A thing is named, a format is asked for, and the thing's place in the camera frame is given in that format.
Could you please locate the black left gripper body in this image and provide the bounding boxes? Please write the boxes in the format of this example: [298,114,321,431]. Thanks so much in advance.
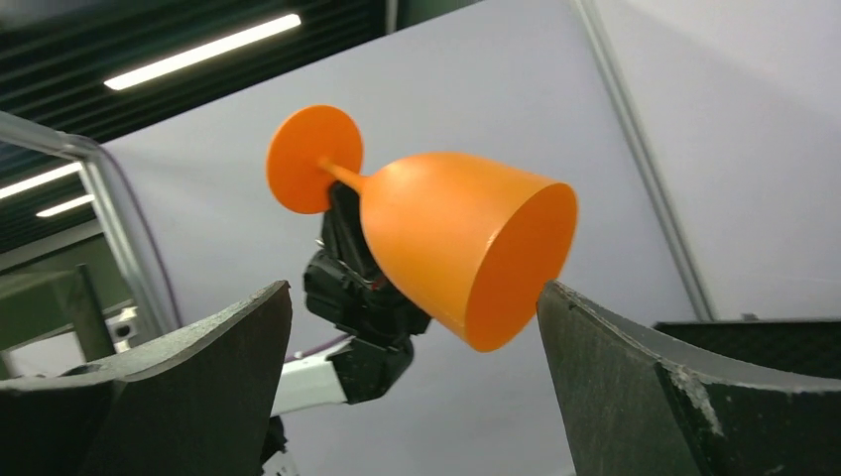
[303,181,430,405]

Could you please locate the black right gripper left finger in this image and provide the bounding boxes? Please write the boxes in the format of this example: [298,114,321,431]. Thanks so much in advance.
[1,281,293,475]

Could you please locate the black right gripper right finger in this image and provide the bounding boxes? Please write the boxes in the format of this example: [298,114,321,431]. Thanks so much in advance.
[538,282,840,475]

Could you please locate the orange plastic wine glass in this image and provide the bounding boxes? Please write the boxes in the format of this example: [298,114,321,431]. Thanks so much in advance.
[266,105,578,352]

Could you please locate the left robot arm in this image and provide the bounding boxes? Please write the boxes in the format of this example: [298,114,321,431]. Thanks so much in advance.
[261,182,431,475]

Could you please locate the black poker chip case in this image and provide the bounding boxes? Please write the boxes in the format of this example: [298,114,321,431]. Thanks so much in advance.
[654,319,840,380]

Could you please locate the aluminium frame post right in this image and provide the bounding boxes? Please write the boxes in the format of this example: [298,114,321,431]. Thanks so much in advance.
[573,0,717,322]

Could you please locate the aluminium frame post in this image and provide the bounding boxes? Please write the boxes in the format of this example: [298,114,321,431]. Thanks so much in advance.
[1,111,183,336]
[573,0,717,322]

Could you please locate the aluminium frame post left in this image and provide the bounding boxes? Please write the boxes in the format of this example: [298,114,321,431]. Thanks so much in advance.
[1,111,183,336]

